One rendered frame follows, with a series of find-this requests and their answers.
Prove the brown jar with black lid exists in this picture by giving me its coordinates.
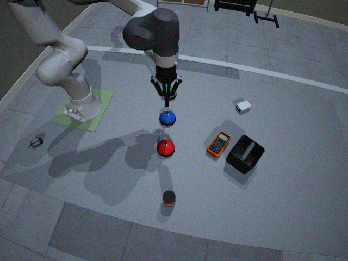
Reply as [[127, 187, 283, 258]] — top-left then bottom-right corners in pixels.
[[163, 190, 176, 207]]

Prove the red bell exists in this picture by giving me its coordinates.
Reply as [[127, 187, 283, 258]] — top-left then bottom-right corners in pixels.
[[157, 140, 175, 157]]

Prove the orange digital multimeter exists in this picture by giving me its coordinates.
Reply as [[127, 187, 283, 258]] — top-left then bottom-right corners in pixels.
[[206, 131, 231, 158]]

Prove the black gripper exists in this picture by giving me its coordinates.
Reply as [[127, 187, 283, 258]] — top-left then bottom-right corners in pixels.
[[151, 65, 182, 107]]

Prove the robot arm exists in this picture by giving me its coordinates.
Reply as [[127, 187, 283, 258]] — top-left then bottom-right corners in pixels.
[[6, 0, 179, 123]]

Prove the blue bell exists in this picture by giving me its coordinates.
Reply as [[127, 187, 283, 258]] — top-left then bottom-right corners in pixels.
[[159, 111, 176, 126]]

